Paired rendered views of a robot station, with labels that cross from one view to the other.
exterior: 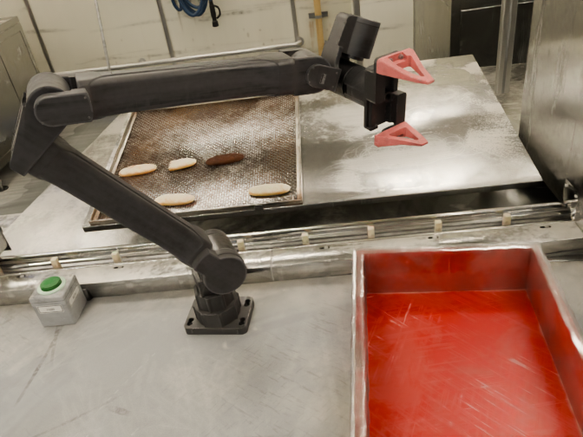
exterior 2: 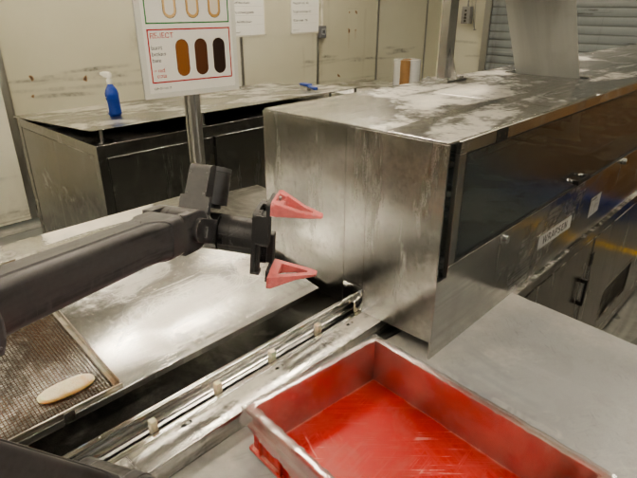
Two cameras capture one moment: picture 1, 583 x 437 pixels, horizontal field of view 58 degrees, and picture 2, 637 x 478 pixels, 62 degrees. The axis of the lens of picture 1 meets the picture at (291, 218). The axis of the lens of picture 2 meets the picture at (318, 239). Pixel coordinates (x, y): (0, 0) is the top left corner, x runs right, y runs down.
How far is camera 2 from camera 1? 0.44 m
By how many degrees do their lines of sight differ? 46
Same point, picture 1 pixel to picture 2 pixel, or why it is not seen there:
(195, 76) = (100, 255)
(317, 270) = (193, 453)
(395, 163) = (191, 310)
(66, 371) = not seen: outside the picture
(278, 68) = (172, 228)
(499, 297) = (363, 395)
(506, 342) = (401, 428)
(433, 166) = (227, 302)
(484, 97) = not seen: hidden behind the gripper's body
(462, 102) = not seen: hidden behind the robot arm
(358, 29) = (219, 178)
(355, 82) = (232, 230)
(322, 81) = (206, 234)
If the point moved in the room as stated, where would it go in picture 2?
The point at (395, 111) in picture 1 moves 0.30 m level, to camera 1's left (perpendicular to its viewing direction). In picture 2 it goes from (270, 250) to (97, 337)
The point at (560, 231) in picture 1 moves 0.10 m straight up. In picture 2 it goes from (361, 323) to (363, 285)
